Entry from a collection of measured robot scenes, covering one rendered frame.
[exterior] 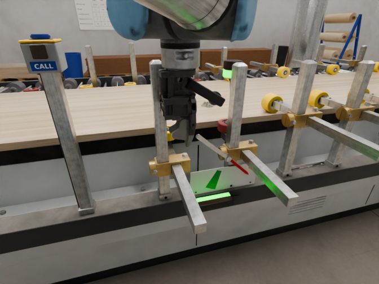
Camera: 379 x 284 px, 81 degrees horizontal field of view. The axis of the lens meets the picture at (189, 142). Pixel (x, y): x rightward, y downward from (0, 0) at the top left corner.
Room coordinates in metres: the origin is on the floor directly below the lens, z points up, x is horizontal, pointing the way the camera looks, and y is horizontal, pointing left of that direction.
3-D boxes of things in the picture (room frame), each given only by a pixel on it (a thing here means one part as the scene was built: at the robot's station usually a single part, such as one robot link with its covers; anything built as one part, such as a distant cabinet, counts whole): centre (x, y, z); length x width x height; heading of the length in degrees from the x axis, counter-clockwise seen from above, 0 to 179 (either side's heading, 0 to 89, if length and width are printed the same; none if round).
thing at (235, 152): (0.71, -0.17, 0.85); 0.13 x 0.06 x 0.05; 106
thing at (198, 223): (0.58, 0.03, 0.83); 0.43 x 0.03 x 0.04; 16
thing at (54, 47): (0.56, 0.34, 1.18); 0.07 x 0.07 x 0.08; 16
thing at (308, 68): (0.77, -0.39, 0.91); 0.03 x 0.03 x 0.48; 16
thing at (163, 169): (0.64, 0.07, 0.83); 0.13 x 0.06 x 0.05; 106
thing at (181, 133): (0.54, 0.02, 0.99); 0.06 x 0.03 x 0.09; 106
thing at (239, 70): (0.70, -0.15, 0.91); 0.03 x 0.03 x 0.48; 16
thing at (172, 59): (0.55, 0.02, 1.18); 0.10 x 0.09 x 0.05; 16
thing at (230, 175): (0.67, -0.13, 0.75); 0.26 x 0.01 x 0.10; 106
